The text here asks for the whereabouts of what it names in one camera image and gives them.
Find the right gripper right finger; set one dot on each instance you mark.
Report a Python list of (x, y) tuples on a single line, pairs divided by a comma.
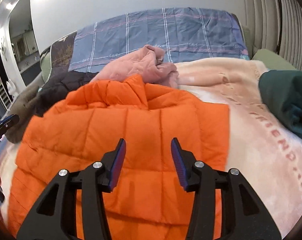
[(244, 216)]

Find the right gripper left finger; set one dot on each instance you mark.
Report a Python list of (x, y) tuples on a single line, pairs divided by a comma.
[(53, 215)]

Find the orange puffer jacket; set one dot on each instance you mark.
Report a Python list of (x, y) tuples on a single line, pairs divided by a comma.
[(122, 132)]

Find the brown fleece garment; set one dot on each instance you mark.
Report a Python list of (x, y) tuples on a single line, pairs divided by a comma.
[(25, 106)]

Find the white bear figurine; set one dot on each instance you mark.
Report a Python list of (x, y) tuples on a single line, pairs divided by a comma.
[(12, 90)]

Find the cream fleece blanket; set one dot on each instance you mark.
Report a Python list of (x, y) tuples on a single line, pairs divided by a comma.
[(268, 155)]

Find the black puffer jacket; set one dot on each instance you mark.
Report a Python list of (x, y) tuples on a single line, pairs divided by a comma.
[(57, 88)]

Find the green pillow left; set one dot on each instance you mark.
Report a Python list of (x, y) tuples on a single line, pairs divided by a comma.
[(45, 64)]

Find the green pillow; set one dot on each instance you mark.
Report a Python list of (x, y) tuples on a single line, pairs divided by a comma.
[(272, 60), (45, 64)]

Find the dark floral pillow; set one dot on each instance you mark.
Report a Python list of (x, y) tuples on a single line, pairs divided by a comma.
[(61, 53)]

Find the dark green garment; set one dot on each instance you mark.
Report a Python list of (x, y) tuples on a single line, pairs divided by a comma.
[(281, 92)]

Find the green pillow right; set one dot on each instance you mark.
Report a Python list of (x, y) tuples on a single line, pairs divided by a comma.
[(272, 60)]

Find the pink quilted jacket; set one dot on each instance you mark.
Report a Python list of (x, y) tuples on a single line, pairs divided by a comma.
[(148, 62)]

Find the blue plaid pillow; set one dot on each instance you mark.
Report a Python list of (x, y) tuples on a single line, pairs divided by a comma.
[(185, 34)]

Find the grey pleated curtain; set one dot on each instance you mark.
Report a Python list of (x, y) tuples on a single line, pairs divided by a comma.
[(261, 28)]

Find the arched wall mirror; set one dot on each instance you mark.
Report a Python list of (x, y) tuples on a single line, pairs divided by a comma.
[(23, 42)]

